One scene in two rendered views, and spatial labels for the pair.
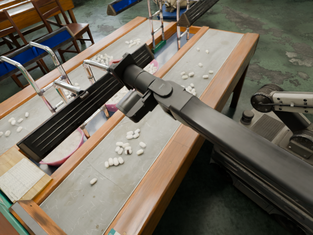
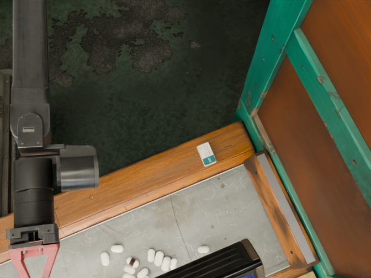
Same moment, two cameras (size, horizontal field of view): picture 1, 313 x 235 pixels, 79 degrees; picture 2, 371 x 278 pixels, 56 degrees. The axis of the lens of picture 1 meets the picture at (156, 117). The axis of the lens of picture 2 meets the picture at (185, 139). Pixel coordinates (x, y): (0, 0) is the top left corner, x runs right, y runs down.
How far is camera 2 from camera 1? 0.50 m
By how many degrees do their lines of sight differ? 55
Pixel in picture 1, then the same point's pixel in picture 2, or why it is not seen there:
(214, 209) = not seen: hidden behind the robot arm
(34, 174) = not seen: outside the picture
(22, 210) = (300, 245)
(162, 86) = (28, 128)
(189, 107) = (30, 83)
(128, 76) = (44, 207)
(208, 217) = not seen: hidden behind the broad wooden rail
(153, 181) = (129, 187)
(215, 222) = (101, 170)
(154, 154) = (101, 230)
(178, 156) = (76, 197)
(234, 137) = (31, 29)
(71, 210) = (246, 228)
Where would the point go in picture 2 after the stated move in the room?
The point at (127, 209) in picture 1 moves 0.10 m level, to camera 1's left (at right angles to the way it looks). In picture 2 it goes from (179, 176) to (211, 193)
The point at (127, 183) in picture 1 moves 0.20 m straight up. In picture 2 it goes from (162, 213) to (153, 209)
